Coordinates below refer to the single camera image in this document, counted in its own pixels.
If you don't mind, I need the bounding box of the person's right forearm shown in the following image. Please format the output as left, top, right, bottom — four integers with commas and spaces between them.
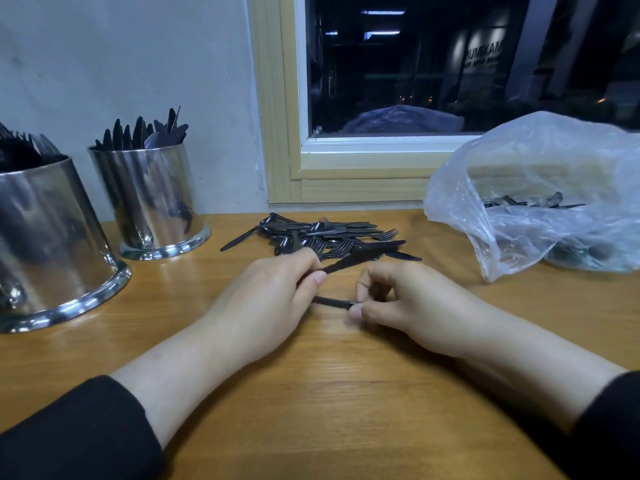
460, 305, 640, 480

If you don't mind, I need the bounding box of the dark parked car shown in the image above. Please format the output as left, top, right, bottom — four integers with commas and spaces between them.
340, 105, 466, 136

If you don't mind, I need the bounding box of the person's left forearm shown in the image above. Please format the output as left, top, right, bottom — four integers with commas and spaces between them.
0, 329, 246, 480

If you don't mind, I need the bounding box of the person's left hand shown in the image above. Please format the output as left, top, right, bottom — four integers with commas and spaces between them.
205, 247, 328, 371

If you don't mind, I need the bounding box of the person's right hand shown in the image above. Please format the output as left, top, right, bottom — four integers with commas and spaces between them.
347, 257, 481, 356

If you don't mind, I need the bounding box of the bunch of black knives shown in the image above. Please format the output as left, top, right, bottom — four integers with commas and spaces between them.
92, 107, 189, 151

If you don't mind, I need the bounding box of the bunch of black forks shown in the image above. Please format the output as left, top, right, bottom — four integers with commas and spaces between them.
0, 123, 67, 174

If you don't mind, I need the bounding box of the clear plastic bag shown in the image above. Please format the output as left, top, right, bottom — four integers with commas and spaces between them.
423, 111, 640, 284

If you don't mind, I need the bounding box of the pile of black plastic cutlery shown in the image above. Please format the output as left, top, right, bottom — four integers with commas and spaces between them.
221, 213, 423, 278

